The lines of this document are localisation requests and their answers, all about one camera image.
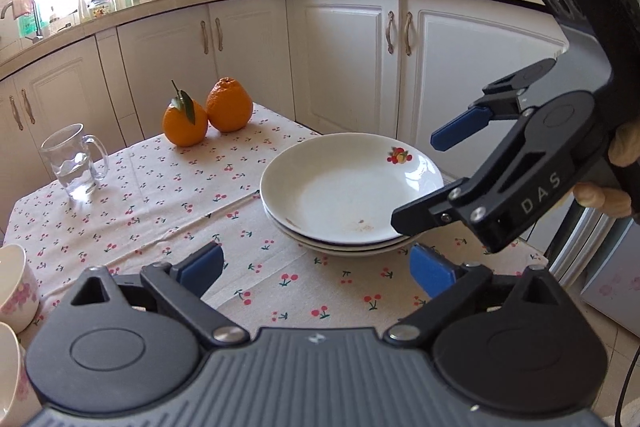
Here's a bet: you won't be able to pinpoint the orange with green leaf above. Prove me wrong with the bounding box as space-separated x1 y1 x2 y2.
162 80 208 146

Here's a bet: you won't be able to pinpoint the bumpy orange without leaf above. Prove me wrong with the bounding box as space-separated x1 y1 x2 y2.
206 77 253 132

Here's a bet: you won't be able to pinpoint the person's right hand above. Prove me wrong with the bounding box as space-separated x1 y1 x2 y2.
574 119 640 218

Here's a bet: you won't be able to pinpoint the white bowl with pink flowers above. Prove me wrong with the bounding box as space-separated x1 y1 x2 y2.
0 322 45 427
0 244 40 334

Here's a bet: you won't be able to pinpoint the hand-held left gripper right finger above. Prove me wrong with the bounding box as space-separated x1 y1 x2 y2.
382 244 573 345

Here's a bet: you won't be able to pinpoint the white kitchen cabinets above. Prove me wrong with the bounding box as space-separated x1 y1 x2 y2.
0 0 571 208

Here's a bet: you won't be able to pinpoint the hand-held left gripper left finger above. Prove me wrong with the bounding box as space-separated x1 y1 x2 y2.
62 242 251 349

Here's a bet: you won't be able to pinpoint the metal kitchen faucet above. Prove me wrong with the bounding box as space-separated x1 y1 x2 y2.
0 0 45 42

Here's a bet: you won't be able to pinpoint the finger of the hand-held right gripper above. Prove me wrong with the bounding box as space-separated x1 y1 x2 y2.
391 123 576 254
431 59 558 152

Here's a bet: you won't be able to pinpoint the white plate with fruit print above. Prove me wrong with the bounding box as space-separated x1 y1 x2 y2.
267 212 418 258
262 199 423 253
260 133 445 245

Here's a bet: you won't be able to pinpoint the clear glass mug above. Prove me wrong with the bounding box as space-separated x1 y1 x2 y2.
41 123 110 201

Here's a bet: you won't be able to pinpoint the silver appliance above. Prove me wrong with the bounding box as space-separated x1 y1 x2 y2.
547 202 640 343

